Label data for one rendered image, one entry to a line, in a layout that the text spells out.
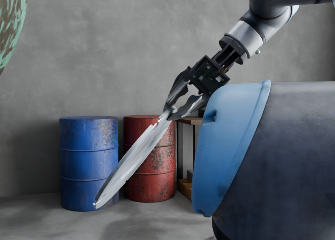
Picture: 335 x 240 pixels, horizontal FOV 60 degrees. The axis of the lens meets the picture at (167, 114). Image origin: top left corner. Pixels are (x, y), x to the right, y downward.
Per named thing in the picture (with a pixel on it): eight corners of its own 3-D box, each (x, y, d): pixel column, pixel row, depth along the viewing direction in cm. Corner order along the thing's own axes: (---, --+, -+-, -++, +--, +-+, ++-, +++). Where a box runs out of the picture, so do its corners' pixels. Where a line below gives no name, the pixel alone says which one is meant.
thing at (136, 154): (155, 148, 88) (153, 147, 88) (192, 87, 66) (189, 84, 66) (87, 224, 69) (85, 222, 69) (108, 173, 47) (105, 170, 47)
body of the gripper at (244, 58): (183, 73, 57) (227, 30, 57) (181, 77, 66) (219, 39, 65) (211, 101, 57) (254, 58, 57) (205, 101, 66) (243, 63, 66)
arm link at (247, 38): (233, 26, 65) (257, 51, 66) (218, 40, 66) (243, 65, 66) (241, 16, 58) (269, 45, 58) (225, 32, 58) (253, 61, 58)
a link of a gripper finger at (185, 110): (165, 121, 59) (196, 88, 59) (165, 119, 65) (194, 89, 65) (176, 131, 59) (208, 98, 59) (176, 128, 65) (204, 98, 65)
